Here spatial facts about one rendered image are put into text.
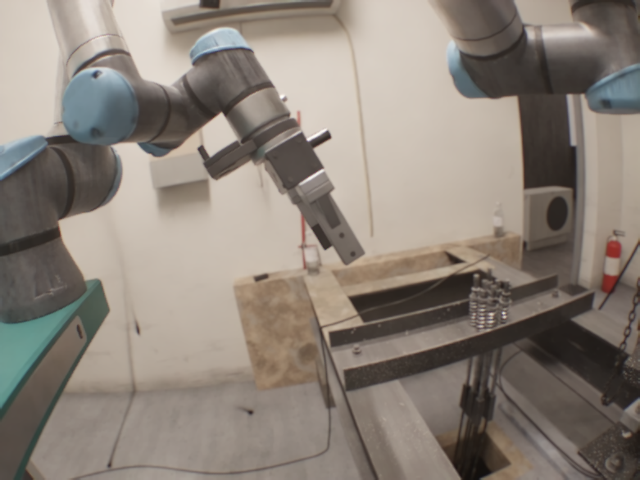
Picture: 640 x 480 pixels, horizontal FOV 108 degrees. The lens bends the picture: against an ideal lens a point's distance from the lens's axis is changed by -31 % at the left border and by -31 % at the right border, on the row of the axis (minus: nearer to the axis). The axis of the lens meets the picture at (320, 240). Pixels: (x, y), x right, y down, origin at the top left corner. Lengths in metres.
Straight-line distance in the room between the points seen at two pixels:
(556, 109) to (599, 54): 7.57
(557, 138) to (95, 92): 7.78
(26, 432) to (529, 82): 0.56
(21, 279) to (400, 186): 1.70
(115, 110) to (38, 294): 0.26
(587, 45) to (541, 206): 3.85
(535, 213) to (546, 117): 3.81
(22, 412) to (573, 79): 0.58
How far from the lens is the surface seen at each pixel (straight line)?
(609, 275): 3.17
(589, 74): 0.36
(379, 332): 1.04
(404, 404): 0.83
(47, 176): 0.51
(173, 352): 2.07
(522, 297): 1.30
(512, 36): 0.34
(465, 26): 0.32
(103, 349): 2.24
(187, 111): 0.45
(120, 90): 0.34
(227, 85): 0.42
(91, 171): 0.57
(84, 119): 0.35
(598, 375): 1.32
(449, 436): 1.65
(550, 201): 4.28
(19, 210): 0.48
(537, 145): 7.37
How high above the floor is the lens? 1.22
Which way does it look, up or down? 14 degrees down
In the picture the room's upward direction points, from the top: 7 degrees counter-clockwise
